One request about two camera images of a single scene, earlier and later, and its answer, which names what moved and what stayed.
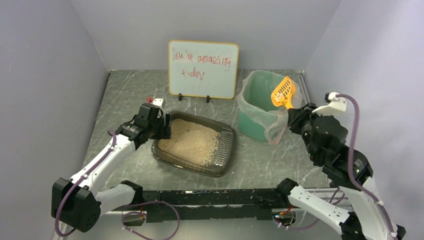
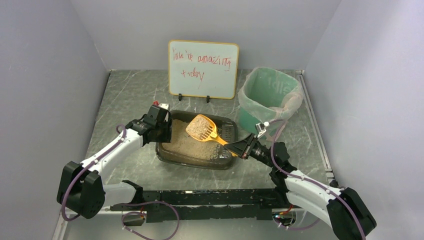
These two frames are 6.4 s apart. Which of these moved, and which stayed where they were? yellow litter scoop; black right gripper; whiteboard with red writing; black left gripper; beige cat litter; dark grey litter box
Moved: yellow litter scoop; dark grey litter box; black right gripper
Stayed: beige cat litter; black left gripper; whiteboard with red writing
